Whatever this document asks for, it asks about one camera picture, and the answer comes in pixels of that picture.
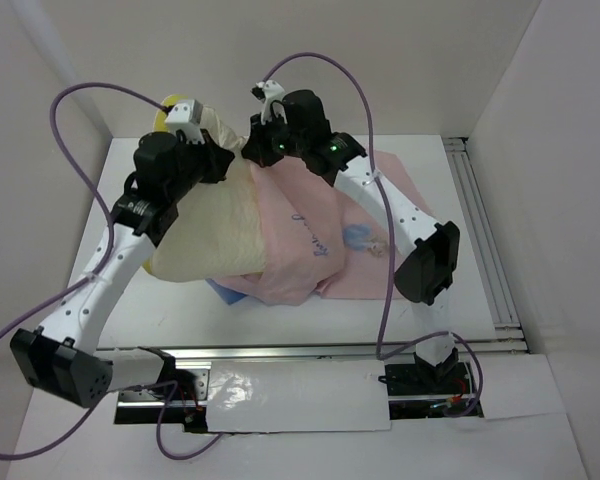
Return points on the pink printed pillowcase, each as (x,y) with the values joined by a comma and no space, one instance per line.
(316,241)

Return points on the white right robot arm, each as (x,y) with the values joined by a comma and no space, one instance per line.
(428,247)

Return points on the aluminium frame rails right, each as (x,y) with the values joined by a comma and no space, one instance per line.
(510,335)

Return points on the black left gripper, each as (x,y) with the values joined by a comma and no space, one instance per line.
(217,157)

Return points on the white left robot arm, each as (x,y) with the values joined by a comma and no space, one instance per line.
(58,356)

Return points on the cream quilted pillow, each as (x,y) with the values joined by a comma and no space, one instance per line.
(218,231)

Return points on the white cover sheet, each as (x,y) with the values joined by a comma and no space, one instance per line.
(297,396)

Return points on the aluminium front rail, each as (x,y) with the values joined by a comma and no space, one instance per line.
(410,395)

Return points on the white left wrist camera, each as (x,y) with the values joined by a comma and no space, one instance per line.
(183,121)

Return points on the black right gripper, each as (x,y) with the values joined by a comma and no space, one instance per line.
(254,147)

